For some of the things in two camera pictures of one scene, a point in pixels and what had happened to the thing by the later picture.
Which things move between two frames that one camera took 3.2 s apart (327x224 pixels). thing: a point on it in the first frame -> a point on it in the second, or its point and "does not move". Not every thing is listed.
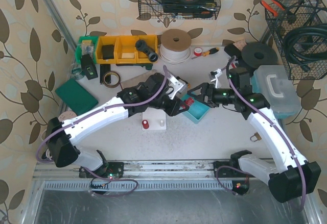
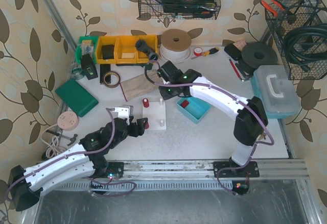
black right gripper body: (207, 95) -> (168, 95)
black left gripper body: (175, 105) -> (136, 127)
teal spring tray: (197, 109) does not move
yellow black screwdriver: (211, 51) does not move
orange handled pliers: (276, 2) does not move
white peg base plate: (156, 119) does not move
